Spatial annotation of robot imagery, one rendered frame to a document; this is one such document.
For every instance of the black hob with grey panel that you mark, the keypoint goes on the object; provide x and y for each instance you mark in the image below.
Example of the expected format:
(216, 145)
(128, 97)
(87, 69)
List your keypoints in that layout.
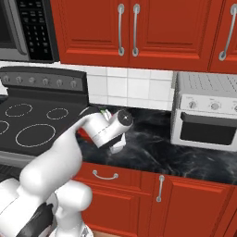
(37, 117)

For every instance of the white toaster oven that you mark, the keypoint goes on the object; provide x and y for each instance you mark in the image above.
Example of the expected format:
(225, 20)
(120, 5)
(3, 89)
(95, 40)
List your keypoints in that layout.
(203, 88)

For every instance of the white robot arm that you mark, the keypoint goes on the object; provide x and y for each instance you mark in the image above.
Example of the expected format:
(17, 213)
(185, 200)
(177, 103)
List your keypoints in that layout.
(51, 160)

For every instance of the white toaster oven knob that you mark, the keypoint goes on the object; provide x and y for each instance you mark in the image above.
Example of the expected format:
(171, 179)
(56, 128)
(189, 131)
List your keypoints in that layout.
(215, 106)
(235, 108)
(192, 104)

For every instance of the red upper cupboard door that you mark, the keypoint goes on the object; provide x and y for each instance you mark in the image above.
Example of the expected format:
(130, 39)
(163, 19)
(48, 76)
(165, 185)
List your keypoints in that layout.
(230, 66)
(89, 27)
(176, 31)

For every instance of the red lower cupboard door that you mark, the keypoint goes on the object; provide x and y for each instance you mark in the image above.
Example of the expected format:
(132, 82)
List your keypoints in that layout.
(191, 209)
(120, 213)
(230, 219)

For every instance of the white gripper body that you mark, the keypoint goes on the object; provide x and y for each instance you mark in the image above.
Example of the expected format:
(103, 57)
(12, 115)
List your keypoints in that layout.
(119, 145)

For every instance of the grey hob knob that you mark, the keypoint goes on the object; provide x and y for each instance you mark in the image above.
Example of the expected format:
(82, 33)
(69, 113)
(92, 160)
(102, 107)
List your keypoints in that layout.
(32, 80)
(45, 81)
(73, 83)
(19, 80)
(59, 82)
(5, 78)

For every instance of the black toaster oven door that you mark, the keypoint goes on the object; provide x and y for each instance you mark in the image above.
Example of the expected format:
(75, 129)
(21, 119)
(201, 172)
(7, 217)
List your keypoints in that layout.
(206, 129)

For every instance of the black and silver microwave oven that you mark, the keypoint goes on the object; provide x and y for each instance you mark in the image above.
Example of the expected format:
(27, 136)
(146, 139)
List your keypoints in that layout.
(21, 27)

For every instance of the red round object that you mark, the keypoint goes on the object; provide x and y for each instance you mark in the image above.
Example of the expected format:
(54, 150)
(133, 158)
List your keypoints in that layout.
(83, 135)

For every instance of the red cupboard door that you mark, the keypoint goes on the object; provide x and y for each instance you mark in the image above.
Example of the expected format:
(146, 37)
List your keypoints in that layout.
(120, 213)
(89, 27)
(230, 66)
(176, 31)
(191, 209)
(230, 219)

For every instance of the green and red object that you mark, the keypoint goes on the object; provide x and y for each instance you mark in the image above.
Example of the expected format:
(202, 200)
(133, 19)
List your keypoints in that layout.
(107, 114)

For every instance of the red drawer front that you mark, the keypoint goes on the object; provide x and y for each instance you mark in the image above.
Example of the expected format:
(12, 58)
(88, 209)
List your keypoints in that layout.
(129, 180)

